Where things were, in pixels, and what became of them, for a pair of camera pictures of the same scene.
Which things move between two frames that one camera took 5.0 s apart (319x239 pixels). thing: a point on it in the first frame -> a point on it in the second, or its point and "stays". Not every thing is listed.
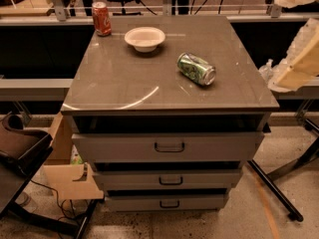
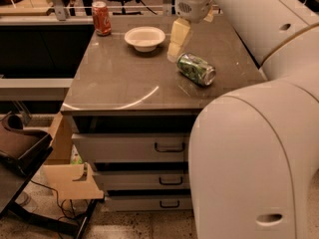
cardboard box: (61, 174) stays
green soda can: (196, 69) stays
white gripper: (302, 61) -> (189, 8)
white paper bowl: (145, 38) stays
